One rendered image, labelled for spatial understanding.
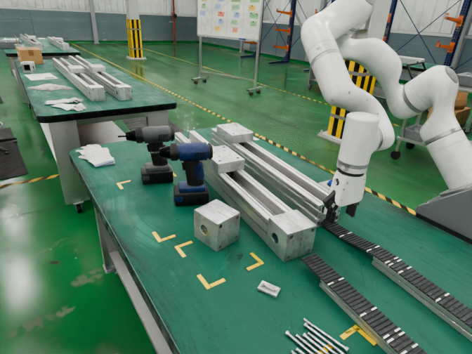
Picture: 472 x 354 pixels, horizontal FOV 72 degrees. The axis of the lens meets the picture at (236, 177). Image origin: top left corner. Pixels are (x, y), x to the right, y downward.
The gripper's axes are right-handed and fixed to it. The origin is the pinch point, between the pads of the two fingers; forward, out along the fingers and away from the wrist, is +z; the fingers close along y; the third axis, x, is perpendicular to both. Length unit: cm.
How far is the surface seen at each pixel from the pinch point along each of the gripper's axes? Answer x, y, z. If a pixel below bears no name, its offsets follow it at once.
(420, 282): -27.8, 0.3, 3.3
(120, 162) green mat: 79, -51, 6
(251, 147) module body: 58, 2, -1
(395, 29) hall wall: 535, 700, -41
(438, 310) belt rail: -34.4, -1.6, 5.3
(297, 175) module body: 24.7, 2.3, -1.6
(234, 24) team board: 528, 244, -36
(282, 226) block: -0.9, -23.0, -3.0
